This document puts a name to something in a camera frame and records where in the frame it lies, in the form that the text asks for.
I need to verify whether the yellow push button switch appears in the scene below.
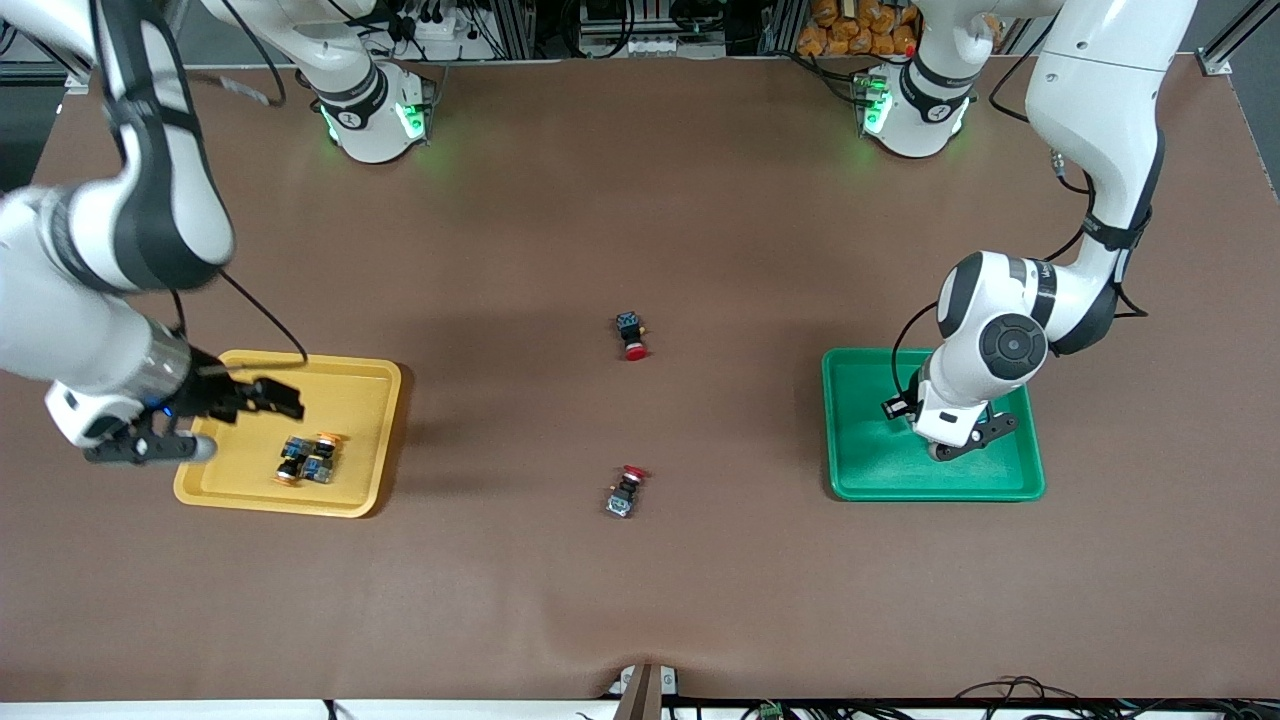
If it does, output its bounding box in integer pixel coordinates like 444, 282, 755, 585
303, 431, 347, 485
274, 436, 312, 489

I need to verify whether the green plastic tray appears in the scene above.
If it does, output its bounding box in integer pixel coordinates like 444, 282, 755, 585
821, 348, 1047, 502

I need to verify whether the yellow plastic tray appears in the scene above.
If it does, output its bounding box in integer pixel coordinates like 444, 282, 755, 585
173, 349, 403, 519

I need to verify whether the brown table mat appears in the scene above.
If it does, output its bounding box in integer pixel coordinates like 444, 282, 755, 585
0, 55, 1280, 701

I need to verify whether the orange packets pile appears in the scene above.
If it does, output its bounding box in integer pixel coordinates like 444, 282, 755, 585
797, 0, 926, 58

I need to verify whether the white power strip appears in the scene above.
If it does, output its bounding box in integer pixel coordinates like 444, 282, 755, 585
395, 8, 477, 61
578, 33, 683, 59

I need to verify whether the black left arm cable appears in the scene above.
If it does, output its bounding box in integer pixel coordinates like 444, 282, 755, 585
890, 20, 1151, 401

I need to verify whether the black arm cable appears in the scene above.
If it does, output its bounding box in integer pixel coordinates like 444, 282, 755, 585
170, 268, 309, 366
890, 20, 1151, 401

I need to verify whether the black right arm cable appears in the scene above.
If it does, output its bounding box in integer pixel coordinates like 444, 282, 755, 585
170, 268, 309, 366

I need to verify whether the red push button switch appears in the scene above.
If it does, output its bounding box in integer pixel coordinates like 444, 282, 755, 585
615, 312, 652, 362
604, 464, 649, 519

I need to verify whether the black cable bundle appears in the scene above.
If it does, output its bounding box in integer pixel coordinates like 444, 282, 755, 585
955, 676, 1280, 720

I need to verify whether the aluminium frame profile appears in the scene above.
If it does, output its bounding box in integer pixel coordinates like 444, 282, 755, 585
0, 20, 96, 96
1195, 0, 1280, 78

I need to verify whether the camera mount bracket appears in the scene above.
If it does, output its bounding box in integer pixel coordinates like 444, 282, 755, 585
608, 662, 681, 720

